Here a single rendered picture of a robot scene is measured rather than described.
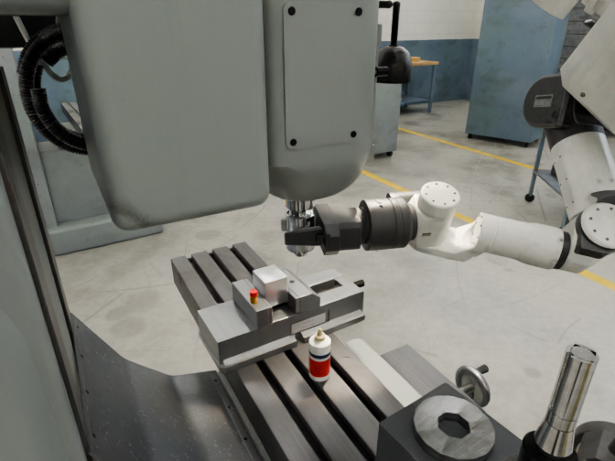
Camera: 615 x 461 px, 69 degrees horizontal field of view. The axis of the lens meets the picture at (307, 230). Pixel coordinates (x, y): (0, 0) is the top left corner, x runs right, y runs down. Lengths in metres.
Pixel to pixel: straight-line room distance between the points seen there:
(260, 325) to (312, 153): 0.42
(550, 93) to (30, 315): 0.88
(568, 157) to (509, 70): 5.80
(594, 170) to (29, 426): 0.87
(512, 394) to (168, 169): 2.08
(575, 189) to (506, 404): 1.56
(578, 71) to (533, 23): 5.78
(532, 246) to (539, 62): 5.84
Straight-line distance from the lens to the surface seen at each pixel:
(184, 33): 0.50
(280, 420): 0.83
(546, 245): 0.82
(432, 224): 0.77
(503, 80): 6.73
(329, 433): 0.82
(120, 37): 0.49
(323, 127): 0.60
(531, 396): 2.41
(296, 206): 0.71
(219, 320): 0.94
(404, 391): 1.06
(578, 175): 0.90
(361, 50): 0.62
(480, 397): 1.39
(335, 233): 0.70
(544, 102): 0.97
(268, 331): 0.93
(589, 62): 0.83
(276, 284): 0.92
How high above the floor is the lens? 1.56
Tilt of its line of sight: 25 degrees down
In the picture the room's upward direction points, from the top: straight up
